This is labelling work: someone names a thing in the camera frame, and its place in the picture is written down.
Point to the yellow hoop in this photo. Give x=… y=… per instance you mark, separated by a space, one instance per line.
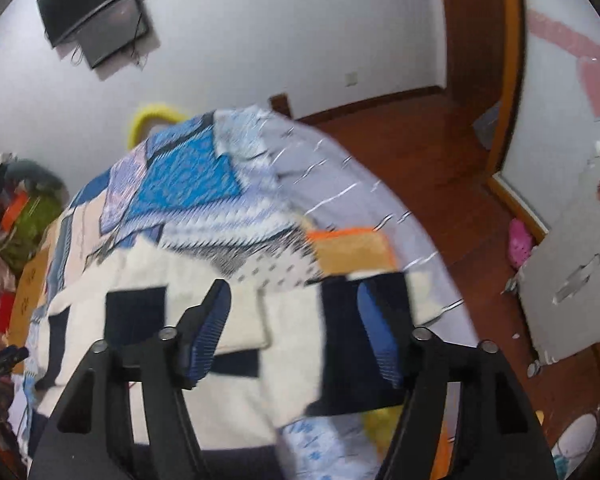
x=147 y=112

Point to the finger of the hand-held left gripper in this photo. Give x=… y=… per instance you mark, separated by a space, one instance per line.
x=5 y=360

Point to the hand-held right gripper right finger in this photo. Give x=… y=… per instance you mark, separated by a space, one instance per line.
x=380 y=332

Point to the brown cardboard box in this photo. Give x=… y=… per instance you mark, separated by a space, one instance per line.
x=30 y=290

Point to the blue patchwork blanket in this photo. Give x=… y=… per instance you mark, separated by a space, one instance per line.
x=195 y=185

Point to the white shoe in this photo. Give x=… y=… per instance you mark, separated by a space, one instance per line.
x=577 y=442

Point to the wooden door frame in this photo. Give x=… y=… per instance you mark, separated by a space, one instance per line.
x=510 y=60

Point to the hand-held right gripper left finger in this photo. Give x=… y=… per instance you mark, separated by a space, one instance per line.
x=209 y=332

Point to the white and navy sweater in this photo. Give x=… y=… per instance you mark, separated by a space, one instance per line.
x=240 y=310

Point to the green bag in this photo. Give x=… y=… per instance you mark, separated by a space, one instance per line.
x=32 y=220

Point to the yellow cloth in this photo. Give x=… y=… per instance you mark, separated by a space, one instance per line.
x=380 y=422

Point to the pink slipper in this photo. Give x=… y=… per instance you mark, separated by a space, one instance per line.
x=520 y=245

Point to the white wall socket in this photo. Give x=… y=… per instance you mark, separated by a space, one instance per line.
x=351 y=79

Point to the orange packet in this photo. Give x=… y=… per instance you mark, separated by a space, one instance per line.
x=15 y=212

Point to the red box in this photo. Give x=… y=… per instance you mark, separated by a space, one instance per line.
x=5 y=312

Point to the white damaged board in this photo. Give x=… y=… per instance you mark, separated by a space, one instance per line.
x=570 y=260

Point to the grey wall monitor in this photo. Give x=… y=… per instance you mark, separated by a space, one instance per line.
x=112 y=30

